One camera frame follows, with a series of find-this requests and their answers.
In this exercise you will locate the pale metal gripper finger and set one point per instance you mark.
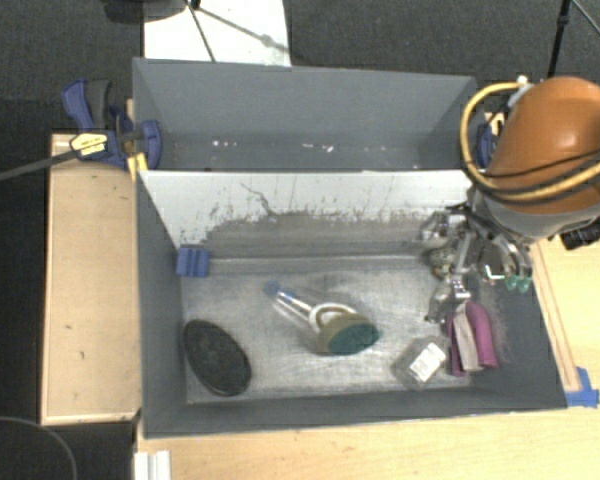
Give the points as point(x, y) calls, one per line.
point(447, 300)

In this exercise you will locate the grey metal bin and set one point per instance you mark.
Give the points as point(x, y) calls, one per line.
point(300, 113)

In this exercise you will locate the dark oval flat disc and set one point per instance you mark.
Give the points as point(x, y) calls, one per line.
point(216, 358)

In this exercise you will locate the blue ribbed block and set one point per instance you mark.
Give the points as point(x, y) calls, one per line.
point(193, 262)

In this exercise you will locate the pale wood board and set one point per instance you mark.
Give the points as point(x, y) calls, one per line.
point(90, 288)

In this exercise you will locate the black cylinder on white bracket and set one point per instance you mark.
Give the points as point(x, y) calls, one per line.
point(582, 235)

